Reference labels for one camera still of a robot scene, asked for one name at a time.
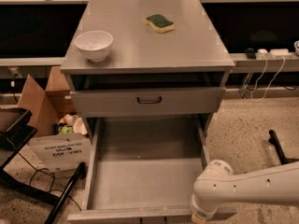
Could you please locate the white power strip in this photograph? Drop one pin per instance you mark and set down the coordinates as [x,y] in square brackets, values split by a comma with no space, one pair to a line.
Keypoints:
[274,53]

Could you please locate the white bowl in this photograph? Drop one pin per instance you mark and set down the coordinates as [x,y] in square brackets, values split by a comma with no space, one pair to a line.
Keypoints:
[94,45]

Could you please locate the clutter in box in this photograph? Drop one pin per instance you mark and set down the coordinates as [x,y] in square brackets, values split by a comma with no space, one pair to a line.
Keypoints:
[70,124]

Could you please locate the brown cardboard box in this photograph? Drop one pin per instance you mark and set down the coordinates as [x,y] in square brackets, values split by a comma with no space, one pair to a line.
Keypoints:
[58,152]

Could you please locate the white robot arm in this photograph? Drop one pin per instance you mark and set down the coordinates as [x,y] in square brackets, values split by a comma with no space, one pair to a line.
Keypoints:
[218,184]

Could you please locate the grey drawer cabinet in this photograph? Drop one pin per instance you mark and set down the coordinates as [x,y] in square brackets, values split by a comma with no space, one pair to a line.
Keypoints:
[190,56]

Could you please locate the grey top drawer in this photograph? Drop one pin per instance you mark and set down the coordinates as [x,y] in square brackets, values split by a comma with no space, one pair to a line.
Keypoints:
[147,102]

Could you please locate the black adapter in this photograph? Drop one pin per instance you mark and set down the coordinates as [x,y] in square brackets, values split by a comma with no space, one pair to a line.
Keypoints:
[250,53]

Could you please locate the grey drawer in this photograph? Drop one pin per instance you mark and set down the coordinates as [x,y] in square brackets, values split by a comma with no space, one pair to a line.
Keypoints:
[147,102]
[142,171]

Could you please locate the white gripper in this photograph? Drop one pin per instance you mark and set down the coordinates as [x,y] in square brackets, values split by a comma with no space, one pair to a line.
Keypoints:
[201,211]

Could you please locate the green yellow sponge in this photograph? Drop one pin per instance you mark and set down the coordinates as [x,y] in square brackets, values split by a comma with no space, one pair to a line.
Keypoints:
[160,23]

